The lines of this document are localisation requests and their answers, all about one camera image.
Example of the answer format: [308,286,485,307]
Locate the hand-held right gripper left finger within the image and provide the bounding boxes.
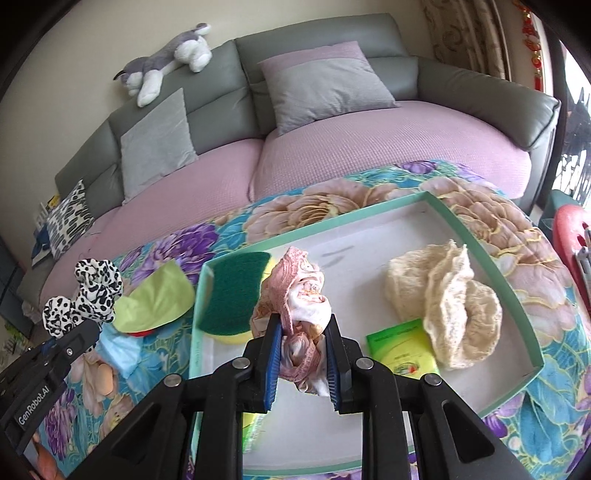
[60,314,284,480]

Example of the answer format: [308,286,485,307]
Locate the pink seat cover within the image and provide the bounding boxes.
[249,99,532,213]
[18,138,264,301]

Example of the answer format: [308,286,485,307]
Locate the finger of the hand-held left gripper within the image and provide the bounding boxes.
[41,318,101,370]

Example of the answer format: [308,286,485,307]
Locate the light green cloth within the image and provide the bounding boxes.
[113,258,197,334]

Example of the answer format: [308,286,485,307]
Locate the black and white spotted scrunchie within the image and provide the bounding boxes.
[42,259,124,344]

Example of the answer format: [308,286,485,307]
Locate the blue cushion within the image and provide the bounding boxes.
[31,226,54,268]

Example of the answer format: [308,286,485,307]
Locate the white and yellow papers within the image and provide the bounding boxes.
[34,194,61,227]

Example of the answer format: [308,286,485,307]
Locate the black and white patterned cushion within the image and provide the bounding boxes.
[46,179,95,259]

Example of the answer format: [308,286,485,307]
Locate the pink lace cloth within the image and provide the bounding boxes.
[249,246,334,398]

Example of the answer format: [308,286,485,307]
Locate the teal cardboard box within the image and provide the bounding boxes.
[188,190,546,476]

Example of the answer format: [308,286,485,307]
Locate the purple and grey cushion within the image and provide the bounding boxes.
[257,41,400,137]

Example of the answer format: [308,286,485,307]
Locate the red plastic stool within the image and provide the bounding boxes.
[551,205,591,282]

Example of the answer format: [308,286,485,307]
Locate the blue face mask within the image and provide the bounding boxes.
[99,323,148,374]

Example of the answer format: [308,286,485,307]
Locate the grey and white plush dog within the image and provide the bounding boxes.
[113,23,213,108]

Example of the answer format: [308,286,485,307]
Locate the grey sofa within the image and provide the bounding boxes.
[16,13,561,305]

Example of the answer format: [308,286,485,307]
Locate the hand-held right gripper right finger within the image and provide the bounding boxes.
[323,314,532,480]

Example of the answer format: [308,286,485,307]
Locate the cream lace cloth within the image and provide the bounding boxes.
[385,239,503,371]

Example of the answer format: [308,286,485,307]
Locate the green tissue pack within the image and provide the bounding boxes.
[241,410,259,455]
[366,320,440,380]

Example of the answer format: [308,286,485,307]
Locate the floral blanket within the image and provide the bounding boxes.
[23,159,591,480]

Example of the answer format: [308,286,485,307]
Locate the green and yellow scouring sponge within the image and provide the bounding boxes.
[199,251,278,344]

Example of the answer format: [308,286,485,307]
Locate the red hanging ornament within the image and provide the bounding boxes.
[522,9,550,90]

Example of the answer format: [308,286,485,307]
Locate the beige patterned curtain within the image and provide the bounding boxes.
[422,0,513,81]

